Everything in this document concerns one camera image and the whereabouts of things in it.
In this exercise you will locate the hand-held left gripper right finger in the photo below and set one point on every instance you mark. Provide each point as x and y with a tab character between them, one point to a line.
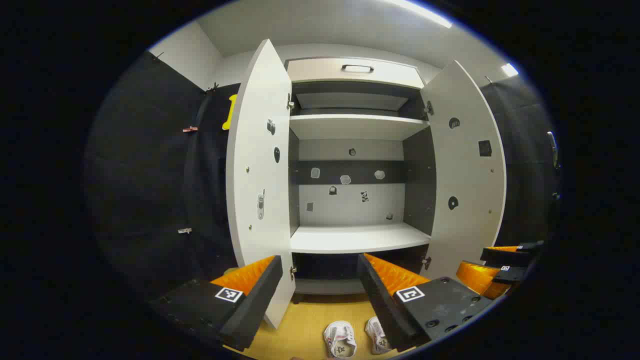
380	300

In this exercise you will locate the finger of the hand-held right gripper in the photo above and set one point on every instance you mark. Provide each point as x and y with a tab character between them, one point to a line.
507	276
505	257

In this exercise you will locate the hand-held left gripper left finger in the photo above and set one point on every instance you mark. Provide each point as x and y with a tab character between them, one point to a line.
255	300

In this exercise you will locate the white canvas shoe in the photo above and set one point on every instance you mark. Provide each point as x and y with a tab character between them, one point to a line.
340	337
377	337

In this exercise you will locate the white shoe cabinet door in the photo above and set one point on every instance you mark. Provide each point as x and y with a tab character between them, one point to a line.
257	150
465	175

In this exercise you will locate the white shoe cabinet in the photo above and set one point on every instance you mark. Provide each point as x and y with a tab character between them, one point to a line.
350	205

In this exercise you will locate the white cabinet drawer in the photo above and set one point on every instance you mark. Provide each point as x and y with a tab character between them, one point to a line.
320	72

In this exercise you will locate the white clip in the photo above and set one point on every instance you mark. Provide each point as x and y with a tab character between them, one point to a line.
184	230

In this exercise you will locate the black backdrop cloth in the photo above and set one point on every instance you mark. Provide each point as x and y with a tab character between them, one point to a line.
525	150
140	175

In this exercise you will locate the silver metal object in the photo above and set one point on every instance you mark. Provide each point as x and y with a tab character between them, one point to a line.
552	147

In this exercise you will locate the red clip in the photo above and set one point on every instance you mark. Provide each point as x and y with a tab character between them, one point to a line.
190	129

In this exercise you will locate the small ceiling light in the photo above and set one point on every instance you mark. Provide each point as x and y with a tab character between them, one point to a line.
509	69

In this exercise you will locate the black clip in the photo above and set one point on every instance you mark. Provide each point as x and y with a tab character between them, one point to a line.
157	56
212	88

